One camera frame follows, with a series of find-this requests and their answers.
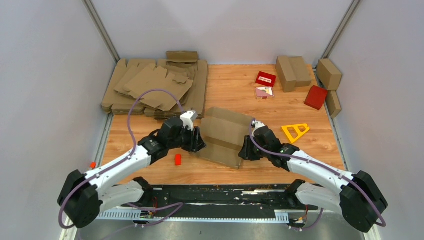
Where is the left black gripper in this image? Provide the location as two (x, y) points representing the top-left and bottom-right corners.
(168, 123), (208, 153)

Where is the brown cardboard box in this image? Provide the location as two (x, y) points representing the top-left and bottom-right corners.
(194, 107), (253, 169)

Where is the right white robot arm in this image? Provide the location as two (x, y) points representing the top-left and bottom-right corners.
(239, 120), (388, 233)

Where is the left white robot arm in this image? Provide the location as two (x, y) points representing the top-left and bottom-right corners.
(57, 110), (206, 229)

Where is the pink white picture card box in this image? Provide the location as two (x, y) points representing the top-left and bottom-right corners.
(254, 86), (275, 100)

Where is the red box with white labels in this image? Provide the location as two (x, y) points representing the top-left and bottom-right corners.
(255, 71), (277, 87)

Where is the folded cardboard box left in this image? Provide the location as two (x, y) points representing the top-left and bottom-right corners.
(275, 55), (297, 93)

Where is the folded cardboard box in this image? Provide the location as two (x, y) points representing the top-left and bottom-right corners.
(275, 55), (297, 93)
(325, 90), (342, 119)

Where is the dark red box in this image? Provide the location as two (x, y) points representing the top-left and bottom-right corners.
(304, 85), (329, 111)

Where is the folded cardboard box lower right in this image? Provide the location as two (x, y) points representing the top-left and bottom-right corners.
(325, 90), (342, 119)

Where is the folded cardboard box corner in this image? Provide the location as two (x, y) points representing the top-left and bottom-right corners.
(316, 58), (342, 91)

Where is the small red block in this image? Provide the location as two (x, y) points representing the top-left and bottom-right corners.
(174, 154), (182, 166)

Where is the stack of flat cardboard blanks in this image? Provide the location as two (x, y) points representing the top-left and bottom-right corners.
(100, 50), (209, 120)

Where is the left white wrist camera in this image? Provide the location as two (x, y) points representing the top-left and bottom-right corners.
(179, 110), (198, 131)

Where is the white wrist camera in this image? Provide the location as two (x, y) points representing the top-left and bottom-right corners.
(251, 119), (266, 133)
(179, 110), (198, 131)

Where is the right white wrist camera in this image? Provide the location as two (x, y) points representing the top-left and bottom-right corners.
(251, 119), (266, 133)

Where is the yellow plastic triangle frame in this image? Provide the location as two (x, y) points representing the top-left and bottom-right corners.
(281, 123), (310, 144)

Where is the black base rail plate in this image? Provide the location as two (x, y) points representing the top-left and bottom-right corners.
(134, 184), (318, 217)

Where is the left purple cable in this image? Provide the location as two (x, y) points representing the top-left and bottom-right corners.
(58, 88), (185, 230)

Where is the purple cable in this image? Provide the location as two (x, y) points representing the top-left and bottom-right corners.
(58, 88), (185, 230)
(248, 119), (388, 232)

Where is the white slotted cable duct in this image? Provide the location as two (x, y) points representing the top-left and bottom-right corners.
(96, 208), (290, 224)

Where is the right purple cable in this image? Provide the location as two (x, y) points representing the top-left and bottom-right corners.
(248, 119), (388, 232)

